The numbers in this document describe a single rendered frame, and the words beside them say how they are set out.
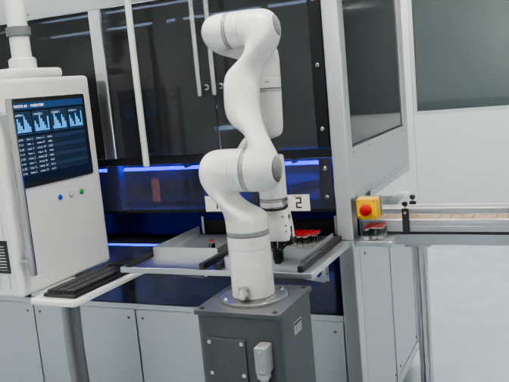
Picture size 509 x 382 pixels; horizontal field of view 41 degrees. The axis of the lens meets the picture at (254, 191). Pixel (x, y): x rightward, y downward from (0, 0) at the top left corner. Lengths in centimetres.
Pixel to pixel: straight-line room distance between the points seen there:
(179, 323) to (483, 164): 465
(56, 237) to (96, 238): 23
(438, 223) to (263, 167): 87
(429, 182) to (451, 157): 33
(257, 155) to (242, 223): 19
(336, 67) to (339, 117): 17
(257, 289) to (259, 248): 11
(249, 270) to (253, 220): 14
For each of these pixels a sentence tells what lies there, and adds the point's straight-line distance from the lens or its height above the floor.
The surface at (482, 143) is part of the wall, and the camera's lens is 694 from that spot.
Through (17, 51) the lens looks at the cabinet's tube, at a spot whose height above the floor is 165.
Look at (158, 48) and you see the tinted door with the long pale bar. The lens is 268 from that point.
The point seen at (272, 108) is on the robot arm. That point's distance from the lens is 202.
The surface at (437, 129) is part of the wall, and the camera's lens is 698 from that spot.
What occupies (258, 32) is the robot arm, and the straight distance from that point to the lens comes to 186.
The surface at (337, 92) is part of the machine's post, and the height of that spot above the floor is 140.
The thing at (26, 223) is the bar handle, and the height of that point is 106.
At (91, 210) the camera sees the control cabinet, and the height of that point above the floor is 103.
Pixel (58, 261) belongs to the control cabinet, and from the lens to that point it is 262.
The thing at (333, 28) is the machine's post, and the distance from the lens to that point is 238.
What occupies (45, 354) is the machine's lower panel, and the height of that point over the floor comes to 34.
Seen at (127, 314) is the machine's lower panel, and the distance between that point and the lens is 297.
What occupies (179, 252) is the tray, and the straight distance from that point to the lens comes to 242.
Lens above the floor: 145
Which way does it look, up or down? 9 degrees down
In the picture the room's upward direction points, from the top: 5 degrees counter-clockwise
